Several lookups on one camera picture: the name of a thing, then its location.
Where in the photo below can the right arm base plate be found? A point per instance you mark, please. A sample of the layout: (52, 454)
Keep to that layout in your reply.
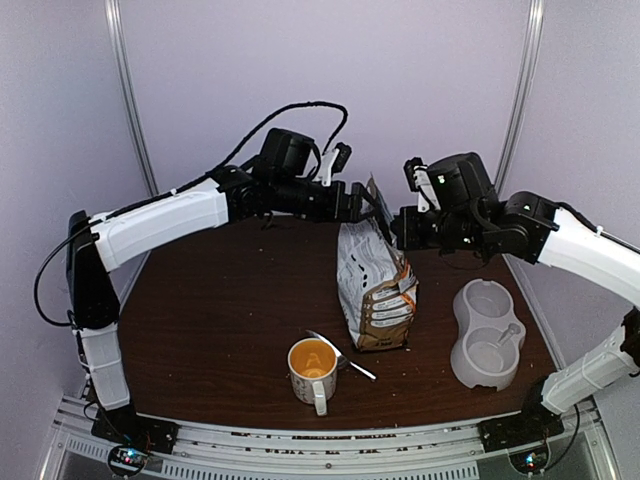
(518, 429)

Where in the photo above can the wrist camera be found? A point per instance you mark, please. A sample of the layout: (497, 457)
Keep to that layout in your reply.
(418, 181)
(332, 163)

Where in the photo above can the brown dog food bag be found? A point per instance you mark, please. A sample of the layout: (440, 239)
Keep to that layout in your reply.
(377, 287)

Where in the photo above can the white mug yellow inside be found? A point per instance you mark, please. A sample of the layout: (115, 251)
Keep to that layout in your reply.
(313, 373)

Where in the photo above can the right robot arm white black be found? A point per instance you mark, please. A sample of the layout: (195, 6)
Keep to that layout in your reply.
(459, 209)

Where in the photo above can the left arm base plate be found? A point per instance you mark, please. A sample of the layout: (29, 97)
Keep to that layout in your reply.
(125, 426)

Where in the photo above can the left circuit board with leds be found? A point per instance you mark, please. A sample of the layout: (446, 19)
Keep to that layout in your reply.
(126, 461)

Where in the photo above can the aluminium corner post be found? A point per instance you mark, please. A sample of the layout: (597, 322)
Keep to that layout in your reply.
(529, 59)
(118, 42)

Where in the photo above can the metal spoon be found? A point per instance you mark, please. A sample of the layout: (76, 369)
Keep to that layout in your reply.
(343, 360)

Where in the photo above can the right circuit board with leds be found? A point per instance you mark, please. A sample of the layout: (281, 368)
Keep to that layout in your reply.
(531, 461)

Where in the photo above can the left aluminium corner post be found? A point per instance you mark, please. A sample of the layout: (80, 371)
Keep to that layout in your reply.
(118, 42)

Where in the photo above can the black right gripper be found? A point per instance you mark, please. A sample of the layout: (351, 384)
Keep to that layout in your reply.
(407, 235)

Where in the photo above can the right aluminium corner post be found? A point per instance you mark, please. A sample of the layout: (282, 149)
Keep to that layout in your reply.
(529, 59)

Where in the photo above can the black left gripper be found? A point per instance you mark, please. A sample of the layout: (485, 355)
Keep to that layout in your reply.
(336, 212)

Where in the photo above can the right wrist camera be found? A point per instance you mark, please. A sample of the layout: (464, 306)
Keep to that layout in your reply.
(418, 181)

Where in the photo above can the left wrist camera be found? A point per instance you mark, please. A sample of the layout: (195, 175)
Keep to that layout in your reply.
(332, 163)

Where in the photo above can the white double pet bowl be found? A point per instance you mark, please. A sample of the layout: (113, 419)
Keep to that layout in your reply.
(490, 336)

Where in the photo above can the circuit board with leds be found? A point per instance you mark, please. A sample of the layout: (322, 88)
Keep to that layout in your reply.
(531, 461)
(126, 461)

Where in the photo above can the aluminium front rail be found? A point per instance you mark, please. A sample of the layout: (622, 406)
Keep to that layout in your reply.
(440, 451)

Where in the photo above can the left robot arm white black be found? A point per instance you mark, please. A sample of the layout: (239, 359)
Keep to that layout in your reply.
(289, 175)

